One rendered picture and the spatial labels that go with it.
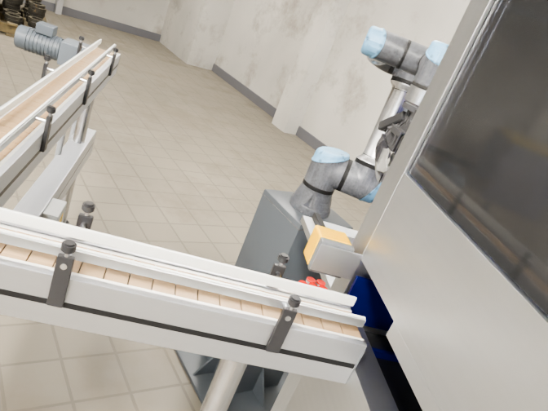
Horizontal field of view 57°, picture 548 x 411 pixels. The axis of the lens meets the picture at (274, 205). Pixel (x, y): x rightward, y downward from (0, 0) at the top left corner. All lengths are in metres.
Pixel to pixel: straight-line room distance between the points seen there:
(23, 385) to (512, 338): 1.61
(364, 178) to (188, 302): 1.01
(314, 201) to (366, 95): 3.82
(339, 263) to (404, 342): 0.25
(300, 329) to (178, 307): 0.21
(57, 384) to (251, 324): 1.20
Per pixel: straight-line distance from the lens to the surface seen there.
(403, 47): 1.34
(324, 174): 1.71
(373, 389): 0.94
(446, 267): 0.78
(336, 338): 0.91
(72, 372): 2.01
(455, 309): 0.75
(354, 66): 5.72
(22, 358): 2.04
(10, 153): 1.19
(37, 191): 1.89
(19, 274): 0.84
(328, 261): 1.00
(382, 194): 1.01
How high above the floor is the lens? 1.41
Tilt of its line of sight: 21 degrees down
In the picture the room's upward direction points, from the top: 22 degrees clockwise
